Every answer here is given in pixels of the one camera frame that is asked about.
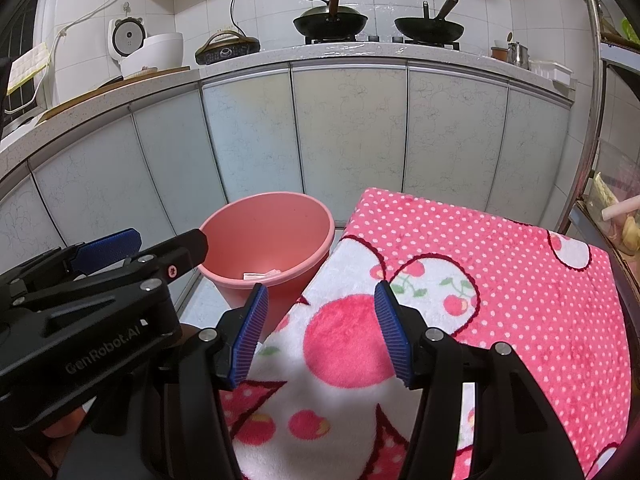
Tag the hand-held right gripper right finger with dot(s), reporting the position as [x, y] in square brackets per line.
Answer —
[395, 340]

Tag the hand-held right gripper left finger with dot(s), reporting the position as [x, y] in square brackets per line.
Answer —
[247, 340]

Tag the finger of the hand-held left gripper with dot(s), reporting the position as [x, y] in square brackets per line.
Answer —
[175, 260]
[107, 247]

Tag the pink plastic bucket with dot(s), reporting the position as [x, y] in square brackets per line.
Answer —
[265, 230]

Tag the person's left forearm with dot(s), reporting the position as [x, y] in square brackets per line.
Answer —
[70, 417]

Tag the pink dotted cherry blanket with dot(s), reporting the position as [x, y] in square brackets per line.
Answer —
[500, 260]

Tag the wooden cutting board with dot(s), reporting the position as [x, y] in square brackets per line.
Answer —
[100, 91]

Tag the yellow cloth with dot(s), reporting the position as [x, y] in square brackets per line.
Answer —
[27, 67]

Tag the white rice cooker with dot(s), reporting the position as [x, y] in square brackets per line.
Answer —
[150, 55]

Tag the kitchen counter cabinet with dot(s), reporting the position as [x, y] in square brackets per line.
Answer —
[350, 125]

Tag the dark window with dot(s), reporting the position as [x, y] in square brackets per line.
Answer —
[15, 25]

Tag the clear plastic container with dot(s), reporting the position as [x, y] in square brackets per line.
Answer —
[600, 190]

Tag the white rolling pin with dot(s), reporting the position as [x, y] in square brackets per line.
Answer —
[622, 207]

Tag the black wok with lid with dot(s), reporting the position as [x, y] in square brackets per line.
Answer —
[330, 22]

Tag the metal shelf rack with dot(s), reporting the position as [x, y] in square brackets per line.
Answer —
[587, 110]

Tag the gas stove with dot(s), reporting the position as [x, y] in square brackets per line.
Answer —
[382, 39]

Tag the brown jar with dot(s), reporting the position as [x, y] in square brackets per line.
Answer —
[499, 52]

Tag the metal cup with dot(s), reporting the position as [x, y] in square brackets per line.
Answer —
[520, 55]

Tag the white plastic tray box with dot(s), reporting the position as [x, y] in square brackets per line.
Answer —
[555, 72]

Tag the green plastic basket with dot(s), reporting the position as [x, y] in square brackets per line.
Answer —
[631, 30]

